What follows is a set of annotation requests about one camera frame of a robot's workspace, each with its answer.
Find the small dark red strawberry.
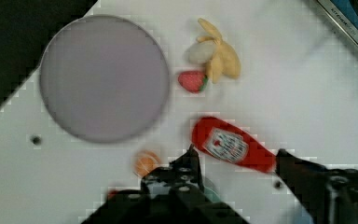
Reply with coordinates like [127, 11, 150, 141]
[106, 189, 118, 201]

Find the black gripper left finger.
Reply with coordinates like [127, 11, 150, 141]
[141, 144, 204, 198]

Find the yellow plush peeled banana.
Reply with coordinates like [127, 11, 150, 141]
[188, 18, 241, 83]

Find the green round bowl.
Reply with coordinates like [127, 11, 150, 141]
[203, 176, 220, 203]

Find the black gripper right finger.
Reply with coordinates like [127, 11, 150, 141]
[275, 149, 358, 224]

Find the red plush strawberry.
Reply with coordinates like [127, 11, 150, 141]
[178, 70, 208, 93]

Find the red plush ketchup bottle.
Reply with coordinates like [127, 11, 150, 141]
[191, 117, 276, 173]

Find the round grey plate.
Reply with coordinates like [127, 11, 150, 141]
[39, 15, 170, 143]

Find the orange slice toy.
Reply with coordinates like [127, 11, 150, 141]
[133, 150, 161, 177]

